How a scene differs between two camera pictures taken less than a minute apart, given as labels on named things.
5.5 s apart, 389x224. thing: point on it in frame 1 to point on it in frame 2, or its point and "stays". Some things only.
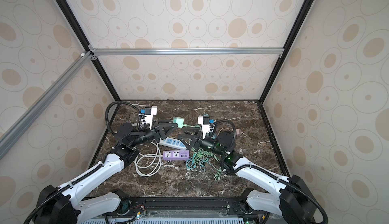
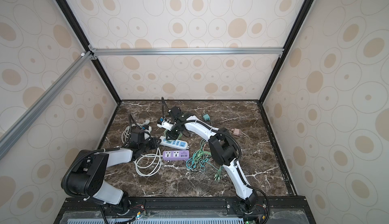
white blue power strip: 172,143 stays
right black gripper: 197,143 to 171,136
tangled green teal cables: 200,156 stays
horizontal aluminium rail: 94,52 stays
